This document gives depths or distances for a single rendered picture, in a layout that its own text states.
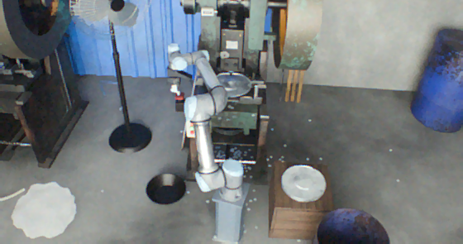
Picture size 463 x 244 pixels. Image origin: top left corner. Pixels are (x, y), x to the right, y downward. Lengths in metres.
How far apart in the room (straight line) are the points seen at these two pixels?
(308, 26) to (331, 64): 2.02
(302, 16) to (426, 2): 2.21
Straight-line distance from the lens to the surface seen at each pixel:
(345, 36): 3.81
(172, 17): 3.62
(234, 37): 2.31
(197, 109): 1.81
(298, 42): 1.98
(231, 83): 2.44
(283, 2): 2.29
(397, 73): 4.22
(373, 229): 2.26
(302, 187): 2.35
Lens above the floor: 2.13
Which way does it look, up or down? 38 degrees down
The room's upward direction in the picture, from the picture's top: 3 degrees clockwise
